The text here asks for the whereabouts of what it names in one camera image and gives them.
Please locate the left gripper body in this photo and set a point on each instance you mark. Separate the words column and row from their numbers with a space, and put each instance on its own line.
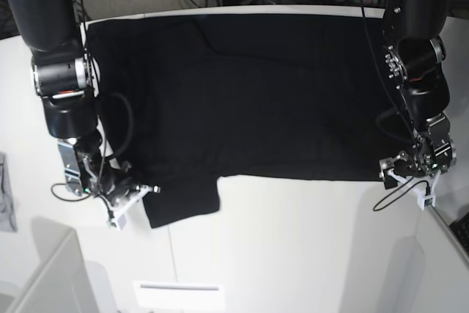
column 421, row 162

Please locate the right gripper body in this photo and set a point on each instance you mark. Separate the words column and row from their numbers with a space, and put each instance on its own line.
column 108, row 184

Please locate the black T-shirt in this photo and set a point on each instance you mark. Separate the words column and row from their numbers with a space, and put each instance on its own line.
column 210, row 96

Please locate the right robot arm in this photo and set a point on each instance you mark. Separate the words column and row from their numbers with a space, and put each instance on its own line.
column 61, row 71

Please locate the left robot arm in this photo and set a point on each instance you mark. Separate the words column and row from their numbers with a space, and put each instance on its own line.
column 414, row 53

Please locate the black keyboard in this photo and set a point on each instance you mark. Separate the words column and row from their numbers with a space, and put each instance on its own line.
column 460, row 228

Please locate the white box lower right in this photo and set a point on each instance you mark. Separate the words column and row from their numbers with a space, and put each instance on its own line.
column 427, row 272

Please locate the white box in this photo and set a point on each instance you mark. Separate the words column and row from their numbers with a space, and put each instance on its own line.
column 427, row 272
column 63, row 281

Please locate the white label plate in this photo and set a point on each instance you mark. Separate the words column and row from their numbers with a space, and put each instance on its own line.
column 180, row 296

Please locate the white box lower left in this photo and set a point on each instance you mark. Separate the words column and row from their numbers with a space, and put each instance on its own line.
column 63, row 281

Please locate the grey cloth at left edge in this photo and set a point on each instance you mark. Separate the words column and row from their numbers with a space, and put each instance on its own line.
column 7, row 210

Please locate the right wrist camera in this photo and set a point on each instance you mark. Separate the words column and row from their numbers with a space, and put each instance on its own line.
column 117, row 214

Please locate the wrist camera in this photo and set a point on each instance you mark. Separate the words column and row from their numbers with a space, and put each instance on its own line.
column 117, row 214
column 425, row 191

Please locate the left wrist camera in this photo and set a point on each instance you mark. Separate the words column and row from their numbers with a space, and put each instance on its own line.
column 425, row 191

